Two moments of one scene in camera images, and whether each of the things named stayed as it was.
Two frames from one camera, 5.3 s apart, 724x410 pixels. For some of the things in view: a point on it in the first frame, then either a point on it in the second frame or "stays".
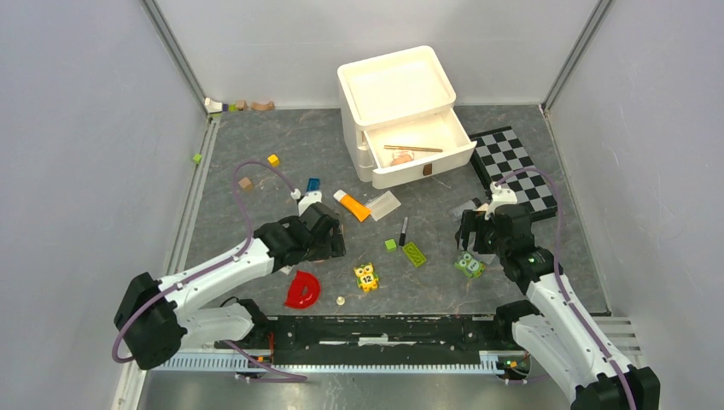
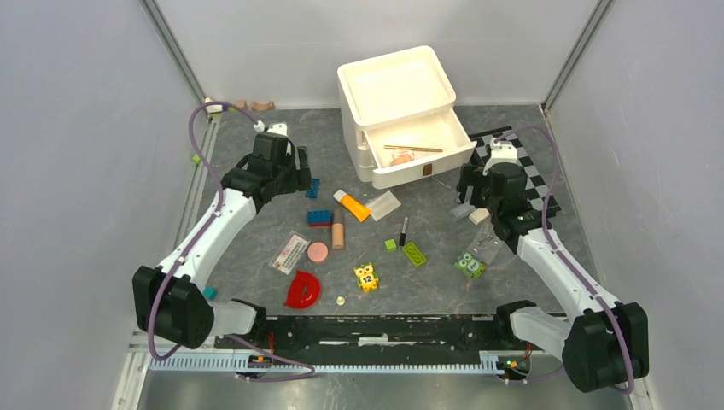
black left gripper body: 318,248 -> 287,175
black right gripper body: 489,243 -> 487,199
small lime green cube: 391,245 stays
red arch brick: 303,291 stays
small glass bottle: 471,204 stays
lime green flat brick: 413,254 stays
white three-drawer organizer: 397,114 stays
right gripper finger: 470,223 -> 469,177
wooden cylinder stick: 412,148 stays
